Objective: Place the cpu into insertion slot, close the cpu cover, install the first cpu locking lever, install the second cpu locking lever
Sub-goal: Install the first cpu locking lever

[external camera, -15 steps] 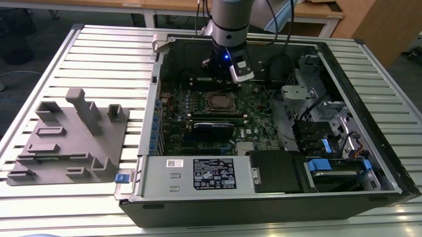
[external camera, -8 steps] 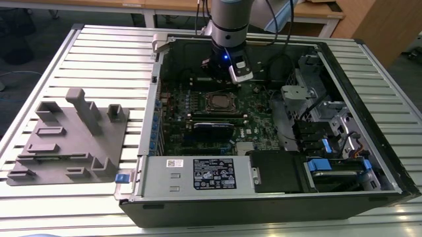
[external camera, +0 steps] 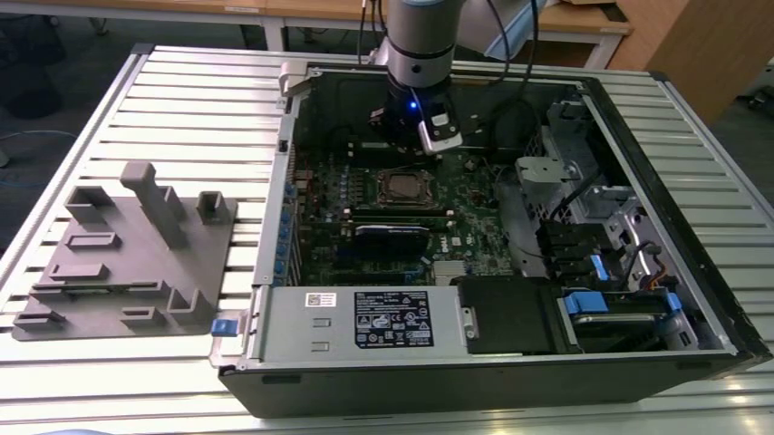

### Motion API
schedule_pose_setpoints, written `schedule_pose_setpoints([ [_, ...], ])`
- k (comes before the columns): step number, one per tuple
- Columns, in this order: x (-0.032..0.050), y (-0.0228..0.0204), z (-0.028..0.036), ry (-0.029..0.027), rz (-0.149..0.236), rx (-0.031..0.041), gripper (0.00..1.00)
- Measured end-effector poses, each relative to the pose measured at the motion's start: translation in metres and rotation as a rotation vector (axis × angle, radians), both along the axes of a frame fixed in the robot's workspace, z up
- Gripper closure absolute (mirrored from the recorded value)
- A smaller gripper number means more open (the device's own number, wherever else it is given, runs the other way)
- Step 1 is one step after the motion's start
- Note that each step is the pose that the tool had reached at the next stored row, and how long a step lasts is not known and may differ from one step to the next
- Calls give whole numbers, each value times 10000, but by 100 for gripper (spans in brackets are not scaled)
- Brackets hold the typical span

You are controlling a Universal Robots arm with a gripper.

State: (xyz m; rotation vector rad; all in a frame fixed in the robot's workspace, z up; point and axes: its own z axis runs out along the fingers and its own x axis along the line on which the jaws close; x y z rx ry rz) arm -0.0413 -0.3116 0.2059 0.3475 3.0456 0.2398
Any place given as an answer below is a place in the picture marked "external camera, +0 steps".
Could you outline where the black graphics card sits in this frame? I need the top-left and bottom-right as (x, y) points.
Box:
(354, 222), (434, 259)

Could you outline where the silver chipset heatsink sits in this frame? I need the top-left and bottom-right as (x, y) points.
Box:
(433, 260), (471, 285)

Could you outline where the thin floor cable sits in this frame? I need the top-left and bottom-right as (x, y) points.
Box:
(0, 129), (84, 188)

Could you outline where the hard disk in blue carrier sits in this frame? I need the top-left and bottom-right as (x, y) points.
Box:
(559, 289), (682, 355)

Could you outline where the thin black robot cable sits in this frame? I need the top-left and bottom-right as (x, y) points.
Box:
(357, 0), (393, 64)

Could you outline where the thick black cable bundle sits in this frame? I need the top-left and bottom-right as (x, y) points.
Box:
(487, 97), (541, 153)

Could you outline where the wooden cabinet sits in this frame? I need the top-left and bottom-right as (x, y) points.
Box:
(607, 0), (774, 131)

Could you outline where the CPU socket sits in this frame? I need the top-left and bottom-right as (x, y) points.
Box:
(374, 167), (441, 208)

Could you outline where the black office chair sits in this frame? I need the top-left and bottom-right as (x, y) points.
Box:
(0, 17), (68, 121)

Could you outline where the black drive bay block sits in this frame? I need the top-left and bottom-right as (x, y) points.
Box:
(535, 220), (613, 278)

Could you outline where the black drive cable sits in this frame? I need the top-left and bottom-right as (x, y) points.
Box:
(547, 165), (603, 224)

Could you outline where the silver power supply unit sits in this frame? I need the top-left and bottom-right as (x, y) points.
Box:
(239, 285), (471, 364)

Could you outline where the grey case latch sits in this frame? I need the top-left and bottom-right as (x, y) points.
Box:
(278, 61), (311, 99)

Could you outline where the silver metal drive bracket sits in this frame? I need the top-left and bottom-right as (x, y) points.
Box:
(513, 155), (583, 191)

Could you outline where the silver square CPU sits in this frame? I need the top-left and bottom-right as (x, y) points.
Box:
(390, 174), (423, 197)

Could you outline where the green motherboard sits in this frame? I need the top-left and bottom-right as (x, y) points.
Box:
(290, 135), (527, 289)

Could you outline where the grey parts rack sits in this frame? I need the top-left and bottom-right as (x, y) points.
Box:
(10, 161), (240, 342)

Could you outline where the perforated metal drive cage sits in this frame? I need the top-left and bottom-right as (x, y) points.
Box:
(517, 101), (642, 237)

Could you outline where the black open PC case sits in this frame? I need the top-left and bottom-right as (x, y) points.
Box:
(215, 61), (774, 421)

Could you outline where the office chair base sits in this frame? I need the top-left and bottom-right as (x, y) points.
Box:
(734, 63), (774, 112)

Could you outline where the coloured wire bundle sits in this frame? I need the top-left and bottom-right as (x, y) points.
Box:
(639, 266), (673, 291)

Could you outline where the wooden desk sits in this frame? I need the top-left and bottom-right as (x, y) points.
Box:
(0, 0), (290, 52)
(283, 0), (635, 69)

